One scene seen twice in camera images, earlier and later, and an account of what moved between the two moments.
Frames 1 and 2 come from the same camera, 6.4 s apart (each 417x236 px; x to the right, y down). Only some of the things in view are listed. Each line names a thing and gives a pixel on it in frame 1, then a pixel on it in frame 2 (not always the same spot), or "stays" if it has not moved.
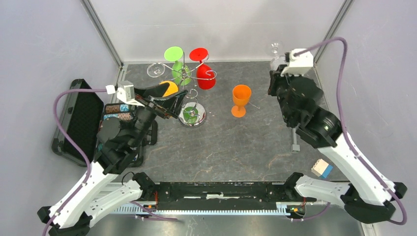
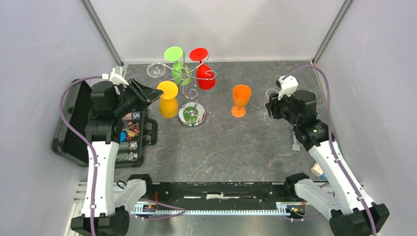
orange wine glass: x=241 y=93 stays
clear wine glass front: x=275 y=48 → x=264 y=113
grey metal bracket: x=295 y=147 stays
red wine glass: x=205 y=76 stays
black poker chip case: x=82 y=117 stays
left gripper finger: x=174 y=103 → x=148 y=94
